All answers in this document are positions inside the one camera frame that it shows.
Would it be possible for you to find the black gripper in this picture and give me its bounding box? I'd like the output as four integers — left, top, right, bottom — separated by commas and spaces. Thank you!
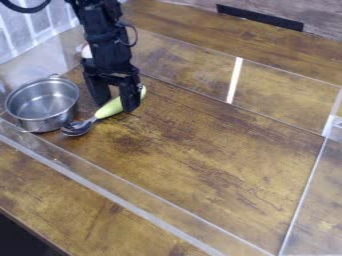
82, 31, 143, 112

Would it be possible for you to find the green handled metal spoon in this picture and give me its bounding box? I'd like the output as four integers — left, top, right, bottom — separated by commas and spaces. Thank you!
59, 85, 148, 137

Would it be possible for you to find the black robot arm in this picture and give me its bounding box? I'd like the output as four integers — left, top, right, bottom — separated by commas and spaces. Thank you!
66, 0, 142, 112

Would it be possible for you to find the white plush toy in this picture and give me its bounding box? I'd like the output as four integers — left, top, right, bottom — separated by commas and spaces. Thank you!
82, 45, 92, 59

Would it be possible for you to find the small steel pot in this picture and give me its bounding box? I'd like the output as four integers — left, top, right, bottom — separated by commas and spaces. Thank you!
6, 76, 80, 133

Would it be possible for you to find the black bar on table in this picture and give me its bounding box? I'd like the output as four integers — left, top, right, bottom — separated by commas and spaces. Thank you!
217, 4, 305, 32

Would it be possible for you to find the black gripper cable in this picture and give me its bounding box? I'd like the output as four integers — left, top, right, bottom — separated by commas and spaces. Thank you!
0, 0, 139, 48

